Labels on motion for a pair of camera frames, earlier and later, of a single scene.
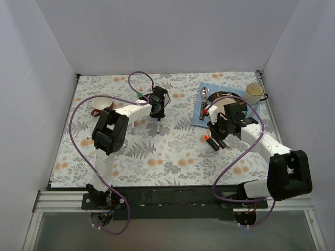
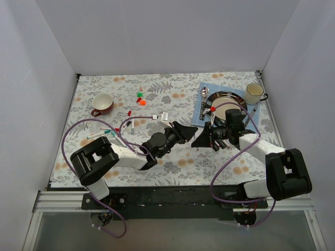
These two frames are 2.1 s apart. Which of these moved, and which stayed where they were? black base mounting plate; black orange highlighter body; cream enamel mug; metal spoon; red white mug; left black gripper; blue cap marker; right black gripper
Moved: left black gripper; right black gripper; blue cap marker
Stayed: metal spoon; black orange highlighter body; black base mounting plate; red white mug; cream enamel mug
